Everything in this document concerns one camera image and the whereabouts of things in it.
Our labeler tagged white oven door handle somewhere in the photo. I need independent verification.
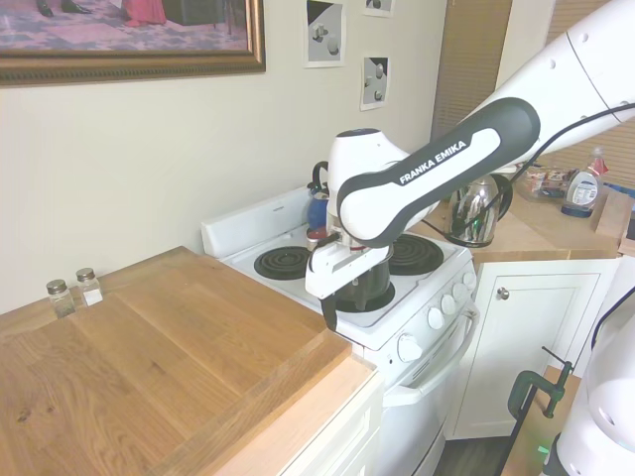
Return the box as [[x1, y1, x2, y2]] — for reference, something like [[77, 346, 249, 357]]
[[384, 309, 481, 408]]

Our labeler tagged light wooden block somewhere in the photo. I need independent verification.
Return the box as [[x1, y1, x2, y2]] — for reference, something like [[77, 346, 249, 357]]
[[594, 190, 635, 237]]

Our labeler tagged glass pepper shaker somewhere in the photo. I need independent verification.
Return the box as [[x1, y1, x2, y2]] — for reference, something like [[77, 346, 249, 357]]
[[46, 279, 76, 320]]

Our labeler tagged shiny steel kettle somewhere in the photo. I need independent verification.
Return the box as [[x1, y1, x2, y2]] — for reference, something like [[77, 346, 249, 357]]
[[445, 173, 515, 248]]

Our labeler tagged white drawer cabinet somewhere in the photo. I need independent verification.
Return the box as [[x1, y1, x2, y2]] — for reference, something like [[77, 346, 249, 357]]
[[212, 364, 386, 476]]

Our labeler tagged white stove timer knob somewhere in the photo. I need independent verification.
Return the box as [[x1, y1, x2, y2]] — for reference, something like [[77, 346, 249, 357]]
[[396, 333, 424, 363]]

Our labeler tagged dark green metal clamp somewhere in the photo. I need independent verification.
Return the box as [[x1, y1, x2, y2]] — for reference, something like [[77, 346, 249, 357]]
[[509, 345, 577, 422]]

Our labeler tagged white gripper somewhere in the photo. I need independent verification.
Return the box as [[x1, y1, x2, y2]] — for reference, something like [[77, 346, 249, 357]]
[[304, 241, 394, 333]]

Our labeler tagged small black coil burner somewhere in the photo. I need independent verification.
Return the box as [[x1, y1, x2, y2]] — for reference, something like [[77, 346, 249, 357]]
[[253, 246, 316, 281]]

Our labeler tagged glass salt shaker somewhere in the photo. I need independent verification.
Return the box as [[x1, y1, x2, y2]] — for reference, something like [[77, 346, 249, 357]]
[[75, 268, 103, 307]]

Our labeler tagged gold framed painting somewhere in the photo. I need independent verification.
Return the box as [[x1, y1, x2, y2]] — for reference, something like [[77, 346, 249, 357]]
[[0, 0, 267, 88]]

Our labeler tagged large grey wall print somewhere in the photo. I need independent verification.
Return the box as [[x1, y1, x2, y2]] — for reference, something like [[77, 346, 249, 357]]
[[303, 0, 347, 69]]

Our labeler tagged small grey wall print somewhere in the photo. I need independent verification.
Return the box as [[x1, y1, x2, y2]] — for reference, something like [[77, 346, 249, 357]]
[[359, 56, 391, 113], [363, 0, 397, 19]]

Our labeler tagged large wooden cutting board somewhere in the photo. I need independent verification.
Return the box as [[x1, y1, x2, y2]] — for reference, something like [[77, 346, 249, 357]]
[[0, 246, 354, 476]]

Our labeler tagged blue enamel kettle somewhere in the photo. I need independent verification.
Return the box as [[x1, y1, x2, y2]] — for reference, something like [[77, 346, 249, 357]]
[[306, 161, 332, 232]]

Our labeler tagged black cooking pot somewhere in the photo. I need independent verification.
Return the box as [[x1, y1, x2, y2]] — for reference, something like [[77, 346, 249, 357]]
[[336, 257, 396, 311]]

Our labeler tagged white electric stove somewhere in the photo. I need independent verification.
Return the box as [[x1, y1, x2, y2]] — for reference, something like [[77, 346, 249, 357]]
[[200, 185, 481, 476]]

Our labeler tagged wooden robot mounting table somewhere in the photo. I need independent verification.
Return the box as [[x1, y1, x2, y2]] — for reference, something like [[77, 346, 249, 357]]
[[500, 364, 582, 476]]

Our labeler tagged large black coil burner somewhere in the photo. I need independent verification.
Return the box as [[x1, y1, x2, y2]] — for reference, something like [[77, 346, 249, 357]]
[[389, 233, 445, 277]]

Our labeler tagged white cabinet door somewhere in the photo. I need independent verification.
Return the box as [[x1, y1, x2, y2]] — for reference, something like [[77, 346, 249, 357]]
[[444, 257, 621, 440]]

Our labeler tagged clear spray bottle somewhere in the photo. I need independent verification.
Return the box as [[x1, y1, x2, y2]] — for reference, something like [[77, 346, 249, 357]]
[[562, 146, 607, 219]]

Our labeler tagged glass bowl with snacks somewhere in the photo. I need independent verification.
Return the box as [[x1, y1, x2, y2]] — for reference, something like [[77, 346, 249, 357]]
[[513, 166, 572, 202]]

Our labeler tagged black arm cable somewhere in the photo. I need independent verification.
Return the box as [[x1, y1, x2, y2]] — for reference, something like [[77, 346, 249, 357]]
[[513, 101, 635, 180]]

